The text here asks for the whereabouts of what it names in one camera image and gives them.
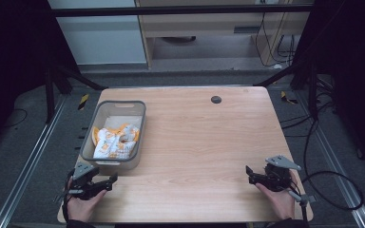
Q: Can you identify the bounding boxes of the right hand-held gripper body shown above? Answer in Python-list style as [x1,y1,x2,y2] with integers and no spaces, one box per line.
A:
[259,154,302,193]

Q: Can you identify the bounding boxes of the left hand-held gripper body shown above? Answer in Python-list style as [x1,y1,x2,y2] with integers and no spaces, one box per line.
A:
[67,161,109,200]

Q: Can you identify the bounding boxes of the grey plastic storage basket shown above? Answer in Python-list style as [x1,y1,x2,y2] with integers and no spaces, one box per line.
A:
[80,100,147,171]

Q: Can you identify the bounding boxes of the white and orange cloth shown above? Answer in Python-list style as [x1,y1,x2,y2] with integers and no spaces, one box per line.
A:
[91,123,141,161]

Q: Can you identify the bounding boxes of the person's right hand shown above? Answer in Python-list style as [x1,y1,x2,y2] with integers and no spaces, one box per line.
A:
[254,170,300,221]

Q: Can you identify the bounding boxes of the person's left hand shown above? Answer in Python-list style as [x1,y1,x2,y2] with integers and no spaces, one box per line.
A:
[66,178,108,223]

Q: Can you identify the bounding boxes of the yellow and black tape strip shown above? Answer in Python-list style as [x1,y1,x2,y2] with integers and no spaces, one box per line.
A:
[279,90,299,105]
[77,92,90,111]

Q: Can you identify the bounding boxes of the black metal stand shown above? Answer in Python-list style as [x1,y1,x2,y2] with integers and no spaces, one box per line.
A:
[254,58,320,122]
[43,58,108,125]

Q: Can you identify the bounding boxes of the black curtain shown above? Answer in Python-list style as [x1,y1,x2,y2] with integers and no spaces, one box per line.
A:
[293,0,365,175]
[0,0,80,160]

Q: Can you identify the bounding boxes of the white cabinet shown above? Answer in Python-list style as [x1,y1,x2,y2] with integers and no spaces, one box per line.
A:
[48,0,148,67]

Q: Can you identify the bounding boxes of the light wooden desk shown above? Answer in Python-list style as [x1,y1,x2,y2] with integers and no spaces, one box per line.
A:
[134,0,316,69]

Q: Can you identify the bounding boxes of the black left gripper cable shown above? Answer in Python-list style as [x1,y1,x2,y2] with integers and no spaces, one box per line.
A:
[61,169,76,223]

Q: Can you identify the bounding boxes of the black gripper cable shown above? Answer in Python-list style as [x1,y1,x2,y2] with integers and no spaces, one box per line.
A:
[61,169,76,223]
[287,181,317,228]

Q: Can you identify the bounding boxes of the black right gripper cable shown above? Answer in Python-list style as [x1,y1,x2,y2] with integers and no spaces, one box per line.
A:
[287,181,317,228]

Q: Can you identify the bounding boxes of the aluminium floor rail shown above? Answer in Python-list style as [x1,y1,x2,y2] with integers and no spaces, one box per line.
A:
[296,90,365,228]
[0,96,68,228]

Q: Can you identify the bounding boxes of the looped black floor cable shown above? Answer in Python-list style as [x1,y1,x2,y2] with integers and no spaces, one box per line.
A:
[301,105,365,212]

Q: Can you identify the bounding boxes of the thin black floor cable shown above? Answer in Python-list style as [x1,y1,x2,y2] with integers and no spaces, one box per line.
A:
[2,107,29,129]

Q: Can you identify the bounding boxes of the hanging black desk cables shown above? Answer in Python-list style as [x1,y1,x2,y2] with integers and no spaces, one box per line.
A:
[254,11,297,68]

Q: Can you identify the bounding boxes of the black horizontal frame bar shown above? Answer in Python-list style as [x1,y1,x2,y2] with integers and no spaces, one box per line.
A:
[48,4,316,18]

